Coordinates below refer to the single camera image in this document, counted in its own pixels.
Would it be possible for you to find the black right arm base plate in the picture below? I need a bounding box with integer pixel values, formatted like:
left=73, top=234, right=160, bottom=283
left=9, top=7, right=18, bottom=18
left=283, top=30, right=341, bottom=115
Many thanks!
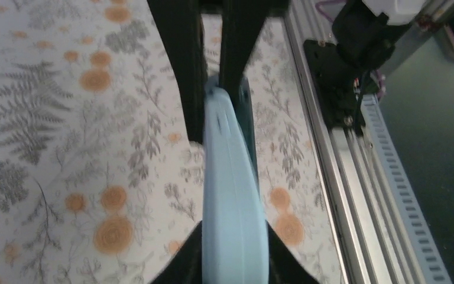
left=303, top=39, right=372, bottom=137

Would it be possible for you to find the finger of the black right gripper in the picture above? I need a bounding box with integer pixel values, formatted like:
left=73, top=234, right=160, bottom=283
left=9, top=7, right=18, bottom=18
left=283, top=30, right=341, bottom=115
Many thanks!
left=147, top=0, right=207, bottom=144
left=219, top=0, right=290, bottom=96

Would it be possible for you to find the floral patterned table mat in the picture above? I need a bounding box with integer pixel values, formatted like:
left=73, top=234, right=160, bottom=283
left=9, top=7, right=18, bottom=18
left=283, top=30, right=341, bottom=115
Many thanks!
left=0, top=0, right=345, bottom=284

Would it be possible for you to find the phone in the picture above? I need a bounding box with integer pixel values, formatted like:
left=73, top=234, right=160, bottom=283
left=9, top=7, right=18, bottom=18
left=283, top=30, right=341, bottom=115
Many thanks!
left=202, top=75, right=270, bottom=283

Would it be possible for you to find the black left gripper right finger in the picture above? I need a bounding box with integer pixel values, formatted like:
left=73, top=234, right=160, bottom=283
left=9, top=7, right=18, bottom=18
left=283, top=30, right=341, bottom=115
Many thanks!
left=267, top=223, right=319, bottom=284

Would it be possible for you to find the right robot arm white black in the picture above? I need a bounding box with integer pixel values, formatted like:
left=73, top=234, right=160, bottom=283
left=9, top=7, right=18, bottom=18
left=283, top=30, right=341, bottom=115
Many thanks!
left=148, top=1, right=423, bottom=143

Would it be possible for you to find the white slotted cable duct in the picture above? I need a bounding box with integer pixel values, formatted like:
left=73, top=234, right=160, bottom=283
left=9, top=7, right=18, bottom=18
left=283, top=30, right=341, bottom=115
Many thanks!
left=362, top=95, right=451, bottom=283

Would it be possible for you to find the aluminium front rail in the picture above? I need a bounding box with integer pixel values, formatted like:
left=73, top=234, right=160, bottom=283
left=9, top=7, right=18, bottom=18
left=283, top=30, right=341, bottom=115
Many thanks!
left=284, top=1, right=410, bottom=283

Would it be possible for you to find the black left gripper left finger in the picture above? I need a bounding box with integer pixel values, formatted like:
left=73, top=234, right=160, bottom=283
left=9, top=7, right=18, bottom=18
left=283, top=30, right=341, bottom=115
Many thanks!
left=150, top=221, right=202, bottom=284

